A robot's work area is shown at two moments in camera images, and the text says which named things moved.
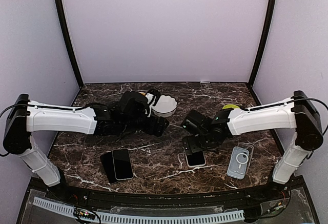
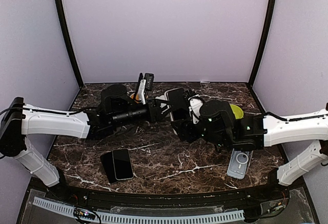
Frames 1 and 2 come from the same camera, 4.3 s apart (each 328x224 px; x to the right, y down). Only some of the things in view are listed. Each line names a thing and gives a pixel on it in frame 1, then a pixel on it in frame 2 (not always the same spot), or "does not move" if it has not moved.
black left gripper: (160, 128) -> (155, 111)
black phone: (107, 160) does not move
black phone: (197, 159) -> (179, 103)
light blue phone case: (238, 163) does not move
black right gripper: (190, 146) -> (184, 130)
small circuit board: (84, 213) does not move
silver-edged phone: (122, 165) does not move
